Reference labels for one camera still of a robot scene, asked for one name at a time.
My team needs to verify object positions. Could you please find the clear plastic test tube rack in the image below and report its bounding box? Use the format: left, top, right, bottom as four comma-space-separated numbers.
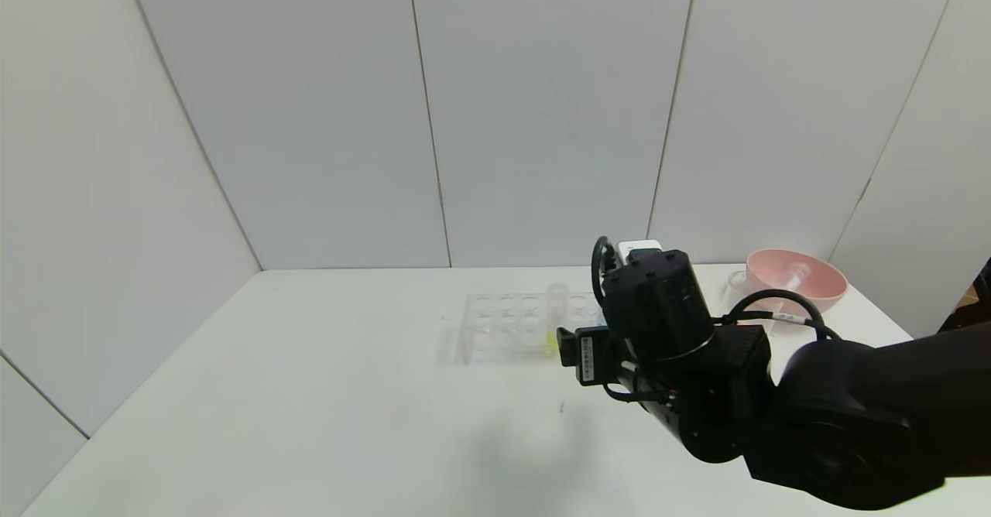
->
457, 291, 609, 365

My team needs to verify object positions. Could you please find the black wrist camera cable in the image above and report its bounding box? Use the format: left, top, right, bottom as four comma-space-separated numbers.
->
592, 236, 841, 344

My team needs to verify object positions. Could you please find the pink plastic bowl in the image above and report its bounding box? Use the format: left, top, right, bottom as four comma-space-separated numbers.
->
744, 249, 849, 317

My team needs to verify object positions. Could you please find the black object beside table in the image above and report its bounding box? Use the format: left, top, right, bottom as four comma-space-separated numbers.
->
941, 258, 991, 332

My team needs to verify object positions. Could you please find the test tube with yellow pigment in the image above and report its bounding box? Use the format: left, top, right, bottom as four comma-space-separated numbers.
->
546, 283, 570, 351

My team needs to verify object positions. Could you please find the clear plastic measuring beaker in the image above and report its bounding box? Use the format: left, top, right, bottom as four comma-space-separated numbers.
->
724, 269, 786, 328

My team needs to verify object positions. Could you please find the test tube with red pigment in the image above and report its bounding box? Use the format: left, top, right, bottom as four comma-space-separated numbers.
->
774, 263, 814, 305

